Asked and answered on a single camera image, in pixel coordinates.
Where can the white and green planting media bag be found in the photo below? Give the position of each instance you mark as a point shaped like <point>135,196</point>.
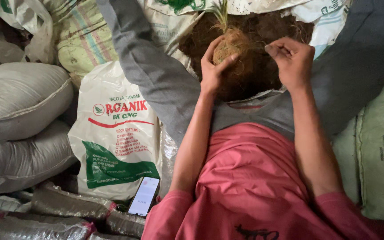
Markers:
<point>115,133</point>

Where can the pale green printed sack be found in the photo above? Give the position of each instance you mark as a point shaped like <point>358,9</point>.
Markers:
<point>383,150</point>

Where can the person's right hand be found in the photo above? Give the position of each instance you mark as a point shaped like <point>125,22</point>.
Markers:
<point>295,66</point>

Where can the smartphone with lit screen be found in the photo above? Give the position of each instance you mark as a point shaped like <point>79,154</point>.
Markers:
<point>144,196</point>

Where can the person's red shirt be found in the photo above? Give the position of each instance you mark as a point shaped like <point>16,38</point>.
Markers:
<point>252,186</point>

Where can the grey filled sack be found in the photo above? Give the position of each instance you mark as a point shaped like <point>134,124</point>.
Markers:
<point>18,163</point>
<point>18,100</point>

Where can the clear packet of soil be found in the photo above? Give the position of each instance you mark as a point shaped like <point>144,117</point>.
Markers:
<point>42,230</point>
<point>2,203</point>
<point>68,201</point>
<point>125,224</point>

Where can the thin brown fibre strand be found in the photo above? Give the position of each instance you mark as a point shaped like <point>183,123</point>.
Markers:
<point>261,42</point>

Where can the person's left hand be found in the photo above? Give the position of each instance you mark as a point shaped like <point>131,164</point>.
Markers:
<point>210,75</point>

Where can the plain pale green sack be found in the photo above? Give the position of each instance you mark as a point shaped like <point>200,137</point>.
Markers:
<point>347,160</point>

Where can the shiny clear plastic sack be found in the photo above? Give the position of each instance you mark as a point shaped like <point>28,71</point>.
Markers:
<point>168,160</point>

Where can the white sack of brown coco peat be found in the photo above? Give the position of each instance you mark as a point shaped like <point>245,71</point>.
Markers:
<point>262,78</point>

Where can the person's grey trousers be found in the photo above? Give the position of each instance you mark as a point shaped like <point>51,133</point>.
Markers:
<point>158,73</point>

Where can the striped woven sack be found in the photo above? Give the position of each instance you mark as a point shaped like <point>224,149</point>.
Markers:
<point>82,36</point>

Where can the clear crumpled plastic bag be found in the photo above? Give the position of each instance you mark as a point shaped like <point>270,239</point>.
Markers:
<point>38,30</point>

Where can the coco fibre ball with plant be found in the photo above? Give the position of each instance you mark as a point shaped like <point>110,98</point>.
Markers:
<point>233,43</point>

